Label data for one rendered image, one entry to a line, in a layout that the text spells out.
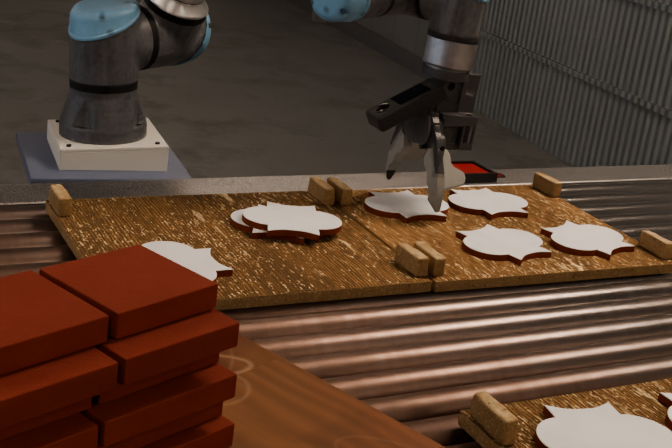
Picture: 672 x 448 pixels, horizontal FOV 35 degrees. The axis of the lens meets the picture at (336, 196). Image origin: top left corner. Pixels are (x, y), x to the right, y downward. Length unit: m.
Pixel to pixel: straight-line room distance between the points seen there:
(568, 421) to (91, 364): 0.64
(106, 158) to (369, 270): 0.64
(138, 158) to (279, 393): 1.07
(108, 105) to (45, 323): 1.35
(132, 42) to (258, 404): 1.13
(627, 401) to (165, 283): 0.69
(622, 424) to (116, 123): 1.07
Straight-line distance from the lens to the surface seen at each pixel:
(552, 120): 5.93
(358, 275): 1.36
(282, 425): 0.80
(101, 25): 1.84
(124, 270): 0.60
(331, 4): 1.48
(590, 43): 5.68
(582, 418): 1.10
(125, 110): 1.88
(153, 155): 1.88
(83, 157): 1.86
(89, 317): 0.54
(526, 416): 1.10
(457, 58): 1.56
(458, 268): 1.43
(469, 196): 1.71
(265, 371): 0.87
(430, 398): 1.13
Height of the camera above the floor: 1.45
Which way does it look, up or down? 18 degrees down
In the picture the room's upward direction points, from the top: 8 degrees clockwise
